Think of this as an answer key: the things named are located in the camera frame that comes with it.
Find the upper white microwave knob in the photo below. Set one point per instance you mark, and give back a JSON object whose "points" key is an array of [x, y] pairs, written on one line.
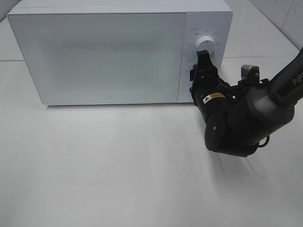
{"points": [[206, 42]]}

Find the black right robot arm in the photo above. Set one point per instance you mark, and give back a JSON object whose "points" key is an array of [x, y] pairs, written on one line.
{"points": [[240, 119]]}

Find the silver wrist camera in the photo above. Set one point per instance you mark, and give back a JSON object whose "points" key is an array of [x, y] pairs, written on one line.
{"points": [[250, 73]]}

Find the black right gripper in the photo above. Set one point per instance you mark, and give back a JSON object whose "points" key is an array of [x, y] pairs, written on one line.
{"points": [[205, 79]]}

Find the white microwave door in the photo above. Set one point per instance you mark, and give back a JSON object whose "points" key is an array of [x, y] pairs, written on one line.
{"points": [[84, 59]]}

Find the white microwave oven body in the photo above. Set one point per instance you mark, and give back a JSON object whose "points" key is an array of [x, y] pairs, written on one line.
{"points": [[212, 17]]}

